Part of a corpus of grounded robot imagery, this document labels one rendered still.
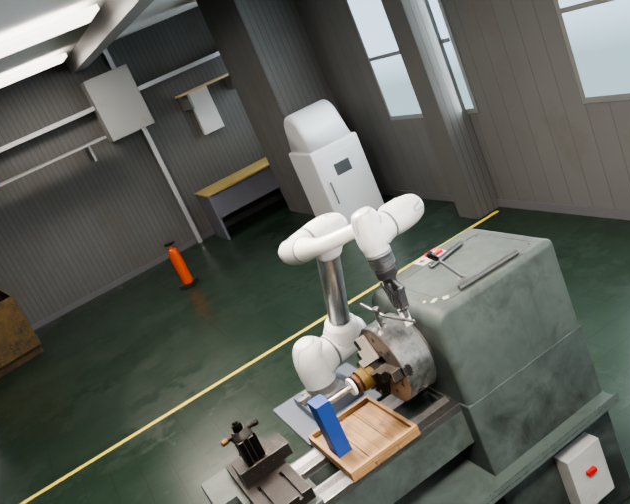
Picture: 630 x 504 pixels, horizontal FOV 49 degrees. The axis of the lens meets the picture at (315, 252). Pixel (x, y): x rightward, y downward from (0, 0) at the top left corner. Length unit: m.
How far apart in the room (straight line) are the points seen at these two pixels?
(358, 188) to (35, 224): 4.64
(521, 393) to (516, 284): 0.43
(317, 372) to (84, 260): 7.50
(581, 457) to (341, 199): 5.36
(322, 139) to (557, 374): 5.39
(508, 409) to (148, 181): 8.22
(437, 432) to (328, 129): 5.61
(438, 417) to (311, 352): 0.71
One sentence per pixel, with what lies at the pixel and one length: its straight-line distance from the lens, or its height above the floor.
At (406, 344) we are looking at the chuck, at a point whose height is 1.17.
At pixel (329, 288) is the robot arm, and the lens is 2.96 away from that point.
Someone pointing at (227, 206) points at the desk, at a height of 0.43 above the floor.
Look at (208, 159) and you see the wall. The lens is 10.54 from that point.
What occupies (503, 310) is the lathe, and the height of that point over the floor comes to 1.12.
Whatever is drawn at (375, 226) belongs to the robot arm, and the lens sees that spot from 2.23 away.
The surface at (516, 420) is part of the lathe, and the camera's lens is 2.79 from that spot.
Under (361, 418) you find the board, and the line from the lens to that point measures 2.76.
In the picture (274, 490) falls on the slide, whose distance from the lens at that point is 2.48.
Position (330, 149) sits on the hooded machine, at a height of 0.95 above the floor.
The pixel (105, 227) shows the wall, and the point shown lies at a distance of 10.28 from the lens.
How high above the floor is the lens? 2.33
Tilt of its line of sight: 18 degrees down
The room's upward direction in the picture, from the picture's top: 24 degrees counter-clockwise
